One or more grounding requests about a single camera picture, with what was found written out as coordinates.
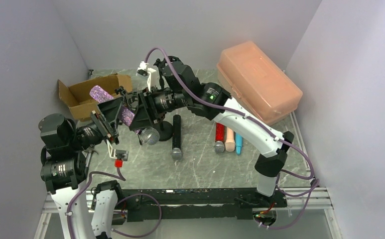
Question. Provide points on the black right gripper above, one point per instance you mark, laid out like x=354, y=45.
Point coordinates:
x=145, y=106

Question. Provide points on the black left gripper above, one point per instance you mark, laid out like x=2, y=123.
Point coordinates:
x=103, y=124

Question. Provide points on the purple glitter microphone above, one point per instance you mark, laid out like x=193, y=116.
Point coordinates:
x=147, y=135

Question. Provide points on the brown cardboard box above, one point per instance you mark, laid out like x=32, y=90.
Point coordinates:
x=77, y=97

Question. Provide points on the black glitter microphone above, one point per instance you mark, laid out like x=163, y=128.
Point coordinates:
x=176, y=138

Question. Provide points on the red glitter microphone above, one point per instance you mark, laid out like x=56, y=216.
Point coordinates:
x=219, y=145

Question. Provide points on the pink peach microphone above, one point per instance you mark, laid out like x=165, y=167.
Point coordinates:
x=230, y=144

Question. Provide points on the blue microphone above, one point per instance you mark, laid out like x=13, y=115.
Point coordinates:
x=239, y=143

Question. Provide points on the black tripod shock-mount stand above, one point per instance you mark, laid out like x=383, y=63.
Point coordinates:
x=132, y=100

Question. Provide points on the black round-base clip stand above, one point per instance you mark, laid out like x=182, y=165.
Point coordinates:
x=165, y=130

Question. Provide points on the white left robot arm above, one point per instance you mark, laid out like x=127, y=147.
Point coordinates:
x=65, y=160

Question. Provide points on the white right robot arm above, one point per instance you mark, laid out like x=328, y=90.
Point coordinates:
x=213, y=102

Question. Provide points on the orange translucent plastic bin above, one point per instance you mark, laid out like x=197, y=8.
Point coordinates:
x=257, y=83

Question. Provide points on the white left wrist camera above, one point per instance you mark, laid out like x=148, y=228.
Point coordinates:
x=117, y=155

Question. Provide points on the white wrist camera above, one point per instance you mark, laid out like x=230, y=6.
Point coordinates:
x=117, y=155
x=151, y=75

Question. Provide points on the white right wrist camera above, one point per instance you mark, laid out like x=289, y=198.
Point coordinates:
x=151, y=75

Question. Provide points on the black round-base shock-mount stand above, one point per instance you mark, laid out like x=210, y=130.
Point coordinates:
x=161, y=64

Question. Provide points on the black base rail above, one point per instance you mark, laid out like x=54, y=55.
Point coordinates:
x=154, y=204

